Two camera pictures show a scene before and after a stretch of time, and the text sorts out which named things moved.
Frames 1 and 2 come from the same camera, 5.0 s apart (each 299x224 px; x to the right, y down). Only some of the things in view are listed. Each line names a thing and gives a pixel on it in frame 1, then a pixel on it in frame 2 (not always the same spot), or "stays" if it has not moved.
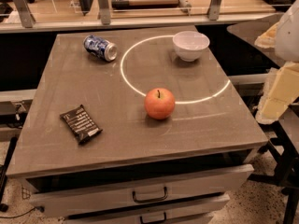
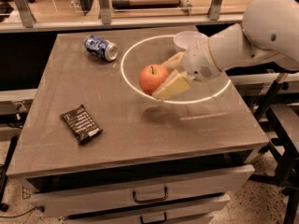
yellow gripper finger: [267, 39] to [197, 61]
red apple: [159, 104] to [151, 77]
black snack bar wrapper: [80, 124] stays
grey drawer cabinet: [136, 126] stays
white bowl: [190, 45] stays
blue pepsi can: [100, 48] stays
